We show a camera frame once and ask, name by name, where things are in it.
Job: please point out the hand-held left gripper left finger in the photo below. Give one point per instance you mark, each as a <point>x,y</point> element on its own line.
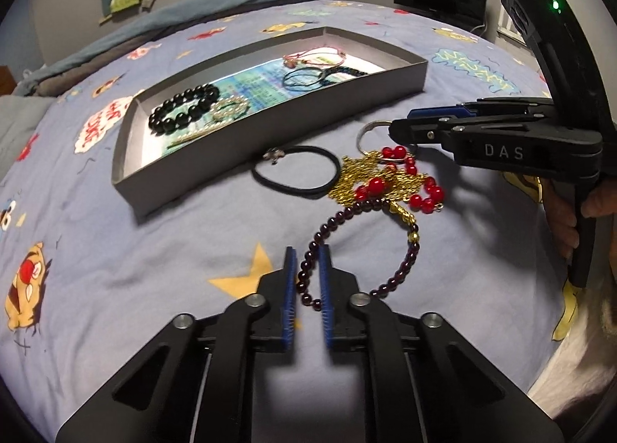
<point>289,303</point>

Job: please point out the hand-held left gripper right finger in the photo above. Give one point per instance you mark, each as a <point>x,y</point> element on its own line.
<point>327,308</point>

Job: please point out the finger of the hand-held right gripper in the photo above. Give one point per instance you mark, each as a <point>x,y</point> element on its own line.
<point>434,112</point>
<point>419,132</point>

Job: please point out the grey shallow cardboard box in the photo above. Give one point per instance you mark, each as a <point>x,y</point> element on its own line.
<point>202,173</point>

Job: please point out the person's right hand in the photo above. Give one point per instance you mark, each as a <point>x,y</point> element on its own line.
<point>561,216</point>

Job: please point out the blue cartoon printed bed sheet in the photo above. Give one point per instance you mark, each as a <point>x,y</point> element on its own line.
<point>144,255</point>

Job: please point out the blue-green printed paper sheet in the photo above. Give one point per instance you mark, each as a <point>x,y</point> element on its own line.
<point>255,86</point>

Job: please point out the person's white clothing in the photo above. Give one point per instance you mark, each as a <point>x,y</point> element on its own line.
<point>578,366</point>

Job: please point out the blue-grey duvet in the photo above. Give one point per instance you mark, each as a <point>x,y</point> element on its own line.
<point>217,4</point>

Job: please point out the wooden headboard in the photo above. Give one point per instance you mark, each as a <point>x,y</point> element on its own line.
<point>5,80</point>

